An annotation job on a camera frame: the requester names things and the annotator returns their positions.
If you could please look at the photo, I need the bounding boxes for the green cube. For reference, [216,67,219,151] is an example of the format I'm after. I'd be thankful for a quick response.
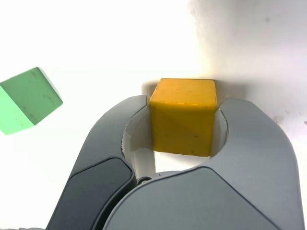
[0,67,64,136]

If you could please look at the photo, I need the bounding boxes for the yellow cube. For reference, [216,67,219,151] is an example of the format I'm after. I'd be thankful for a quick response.
[149,78,218,158]

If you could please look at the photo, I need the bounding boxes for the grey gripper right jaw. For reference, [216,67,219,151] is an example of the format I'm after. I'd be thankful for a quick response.
[95,96,301,230]

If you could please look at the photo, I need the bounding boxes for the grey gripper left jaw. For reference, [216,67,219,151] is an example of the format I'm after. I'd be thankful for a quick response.
[45,94,157,230]

